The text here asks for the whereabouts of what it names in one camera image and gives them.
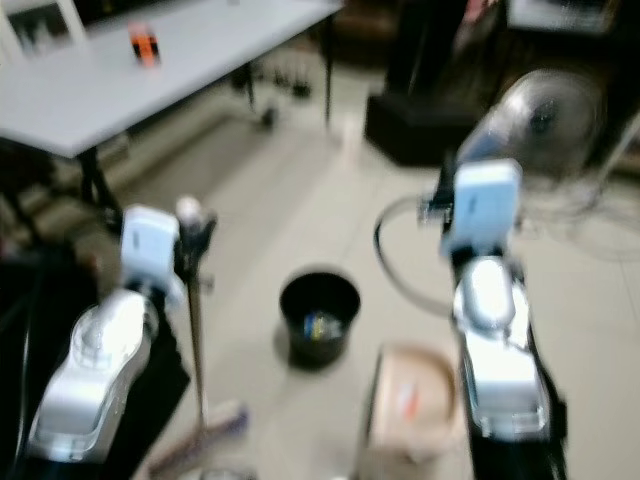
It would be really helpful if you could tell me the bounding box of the black round bucket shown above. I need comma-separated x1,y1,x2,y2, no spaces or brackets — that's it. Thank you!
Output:
277,267,364,370

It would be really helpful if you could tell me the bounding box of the black cabinet with plinth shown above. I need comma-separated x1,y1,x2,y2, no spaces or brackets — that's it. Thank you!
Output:
364,0,496,168

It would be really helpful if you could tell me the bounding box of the beige long-handled dustpan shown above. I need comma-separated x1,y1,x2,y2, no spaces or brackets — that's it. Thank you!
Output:
358,105,527,480

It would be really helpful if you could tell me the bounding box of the blue yellow trash wrapper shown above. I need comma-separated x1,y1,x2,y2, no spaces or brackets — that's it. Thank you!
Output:
302,312,343,343

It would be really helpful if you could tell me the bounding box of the broom with thin handle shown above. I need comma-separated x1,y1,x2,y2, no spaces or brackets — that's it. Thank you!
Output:
148,197,250,478

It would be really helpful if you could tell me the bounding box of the orange black small box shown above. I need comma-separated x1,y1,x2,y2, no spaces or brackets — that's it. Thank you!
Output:
127,21,162,68

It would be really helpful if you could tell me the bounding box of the white folding table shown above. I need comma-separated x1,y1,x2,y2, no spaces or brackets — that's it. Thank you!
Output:
0,0,346,216

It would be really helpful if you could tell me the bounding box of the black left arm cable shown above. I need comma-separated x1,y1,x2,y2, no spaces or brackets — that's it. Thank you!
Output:
5,260,61,480

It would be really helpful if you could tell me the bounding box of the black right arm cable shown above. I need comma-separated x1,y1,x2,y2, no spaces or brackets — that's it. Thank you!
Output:
372,194,457,318

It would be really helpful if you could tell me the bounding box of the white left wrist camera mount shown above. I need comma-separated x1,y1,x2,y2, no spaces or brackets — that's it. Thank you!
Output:
121,204,187,303

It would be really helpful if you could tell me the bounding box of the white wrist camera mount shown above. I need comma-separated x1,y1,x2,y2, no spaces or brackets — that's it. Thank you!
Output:
121,204,187,303
440,159,524,264

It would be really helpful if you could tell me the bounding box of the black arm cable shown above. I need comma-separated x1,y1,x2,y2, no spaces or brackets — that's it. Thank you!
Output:
5,260,61,480
372,194,457,318

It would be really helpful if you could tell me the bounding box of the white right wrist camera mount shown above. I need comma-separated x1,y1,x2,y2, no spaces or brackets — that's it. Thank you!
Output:
440,159,524,264

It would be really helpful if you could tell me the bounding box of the black wheeled chair base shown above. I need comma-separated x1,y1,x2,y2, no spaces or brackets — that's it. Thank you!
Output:
232,58,317,133

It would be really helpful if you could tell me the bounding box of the round floor fan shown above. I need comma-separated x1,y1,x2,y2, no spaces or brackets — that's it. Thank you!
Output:
490,67,640,231

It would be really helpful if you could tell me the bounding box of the white framed chair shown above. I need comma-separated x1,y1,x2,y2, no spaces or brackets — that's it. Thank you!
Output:
0,0,89,63

